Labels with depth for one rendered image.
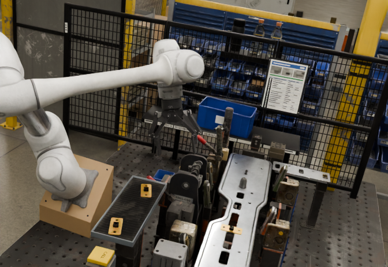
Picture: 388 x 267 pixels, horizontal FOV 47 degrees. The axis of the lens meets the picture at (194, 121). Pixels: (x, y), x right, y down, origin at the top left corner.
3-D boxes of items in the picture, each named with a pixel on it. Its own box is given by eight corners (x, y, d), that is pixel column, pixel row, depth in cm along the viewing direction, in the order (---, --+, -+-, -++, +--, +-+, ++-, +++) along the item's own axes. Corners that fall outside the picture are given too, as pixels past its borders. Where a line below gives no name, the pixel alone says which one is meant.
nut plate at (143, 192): (151, 197, 159) (151, 195, 159) (140, 197, 159) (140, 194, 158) (150, 185, 167) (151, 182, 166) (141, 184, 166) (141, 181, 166)
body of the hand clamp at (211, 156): (209, 221, 228) (220, 161, 214) (196, 218, 229) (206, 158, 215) (211, 215, 234) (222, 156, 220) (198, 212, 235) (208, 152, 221)
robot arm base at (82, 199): (48, 207, 208) (42, 204, 202) (65, 162, 215) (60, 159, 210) (82, 217, 203) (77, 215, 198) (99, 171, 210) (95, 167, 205)
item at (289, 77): (298, 115, 257) (310, 64, 245) (259, 108, 261) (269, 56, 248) (298, 114, 259) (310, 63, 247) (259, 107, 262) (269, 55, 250)
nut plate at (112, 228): (120, 235, 138) (120, 232, 138) (108, 234, 138) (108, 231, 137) (123, 219, 146) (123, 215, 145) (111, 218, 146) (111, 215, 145)
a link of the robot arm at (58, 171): (59, 206, 201) (35, 195, 181) (48, 170, 208) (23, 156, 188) (92, 189, 201) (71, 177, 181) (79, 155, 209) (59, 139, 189)
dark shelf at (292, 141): (298, 156, 242) (299, 151, 241) (141, 122, 257) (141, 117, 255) (299, 140, 262) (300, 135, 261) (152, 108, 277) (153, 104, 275)
